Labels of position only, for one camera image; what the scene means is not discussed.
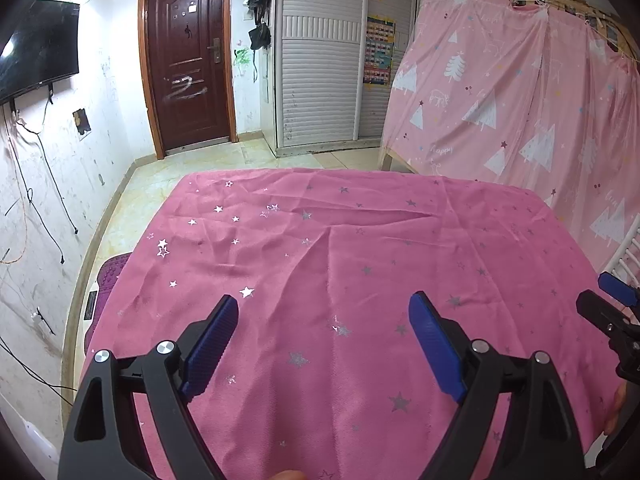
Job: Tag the open wall socket box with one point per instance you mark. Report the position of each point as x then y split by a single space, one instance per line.
82 121

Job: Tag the black wall television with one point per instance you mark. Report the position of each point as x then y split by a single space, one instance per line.
40 50

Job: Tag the purple floor mat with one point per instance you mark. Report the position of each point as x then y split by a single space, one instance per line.
107 275

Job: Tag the small black hanging bag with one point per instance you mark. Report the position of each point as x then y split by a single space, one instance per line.
260 36

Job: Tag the person's left hand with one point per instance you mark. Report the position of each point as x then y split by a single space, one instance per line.
290 475

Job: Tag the person's right hand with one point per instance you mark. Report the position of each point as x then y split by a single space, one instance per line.
615 410

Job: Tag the dark red door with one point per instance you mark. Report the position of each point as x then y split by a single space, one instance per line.
185 60

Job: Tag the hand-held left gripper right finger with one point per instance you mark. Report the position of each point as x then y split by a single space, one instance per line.
435 345

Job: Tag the pink tree print curtain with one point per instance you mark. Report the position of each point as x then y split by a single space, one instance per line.
500 85

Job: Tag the white metal chair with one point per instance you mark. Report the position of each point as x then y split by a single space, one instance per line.
625 260

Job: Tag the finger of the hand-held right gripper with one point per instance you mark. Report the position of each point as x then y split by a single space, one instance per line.
617 287
595 310

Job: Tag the white louvered wardrobe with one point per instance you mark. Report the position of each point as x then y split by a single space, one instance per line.
315 85

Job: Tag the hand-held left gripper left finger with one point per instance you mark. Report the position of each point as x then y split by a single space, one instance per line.
210 345

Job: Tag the pink star tablecloth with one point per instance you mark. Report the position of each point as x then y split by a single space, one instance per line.
350 240

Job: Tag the colourful wall poster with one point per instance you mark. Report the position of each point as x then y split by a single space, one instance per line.
379 50

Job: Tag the white wall plug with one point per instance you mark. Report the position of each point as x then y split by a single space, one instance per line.
36 316

